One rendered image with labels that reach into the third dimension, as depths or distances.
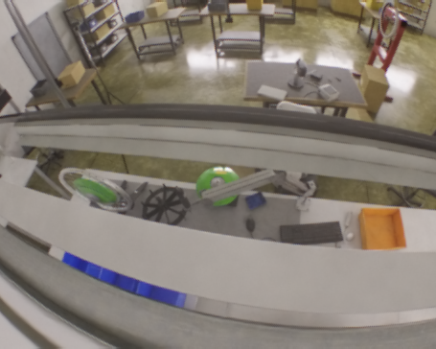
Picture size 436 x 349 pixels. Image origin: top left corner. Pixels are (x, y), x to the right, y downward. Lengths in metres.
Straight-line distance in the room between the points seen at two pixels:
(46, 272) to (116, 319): 0.13
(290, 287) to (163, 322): 0.13
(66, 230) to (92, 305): 0.09
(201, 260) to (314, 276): 0.10
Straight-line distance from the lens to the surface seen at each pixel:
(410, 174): 0.60
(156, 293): 1.31
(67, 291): 0.32
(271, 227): 1.63
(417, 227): 2.13
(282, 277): 0.21
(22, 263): 0.40
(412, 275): 0.26
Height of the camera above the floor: 2.44
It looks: 56 degrees down
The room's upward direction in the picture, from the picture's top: 12 degrees counter-clockwise
